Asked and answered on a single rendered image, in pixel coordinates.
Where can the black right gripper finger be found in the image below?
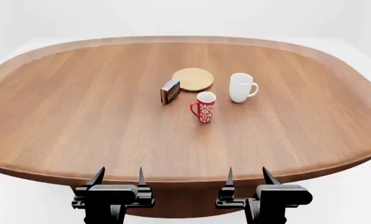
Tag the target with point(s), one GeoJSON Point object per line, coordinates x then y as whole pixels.
{"type": "Point", "coordinates": [229, 179]}
{"type": "Point", "coordinates": [270, 178]}

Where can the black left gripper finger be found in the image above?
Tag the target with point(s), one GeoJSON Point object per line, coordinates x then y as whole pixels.
{"type": "Point", "coordinates": [141, 178]}
{"type": "Point", "coordinates": [95, 179]}

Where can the chocolate pudding box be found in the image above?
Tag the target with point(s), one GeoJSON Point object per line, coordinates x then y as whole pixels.
{"type": "Point", "coordinates": [171, 93]}

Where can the round wooden plate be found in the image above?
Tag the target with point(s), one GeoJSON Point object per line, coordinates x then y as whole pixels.
{"type": "Point", "coordinates": [194, 79]}

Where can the red patterned mug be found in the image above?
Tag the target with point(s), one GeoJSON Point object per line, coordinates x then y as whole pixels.
{"type": "Point", "coordinates": [205, 109]}

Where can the white ceramic mug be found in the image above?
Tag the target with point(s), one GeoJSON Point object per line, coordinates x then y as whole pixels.
{"type": "Point", "coordinates": [240, 89]}

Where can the black left gripper camera box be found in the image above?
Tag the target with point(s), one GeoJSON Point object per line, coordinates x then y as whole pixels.
{"type": "Point", "coordinates": [112, 193]}

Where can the wooden table pedestal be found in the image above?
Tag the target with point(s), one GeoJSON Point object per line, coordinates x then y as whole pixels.
{"type": "Point", "coordinates": [185, 200]}

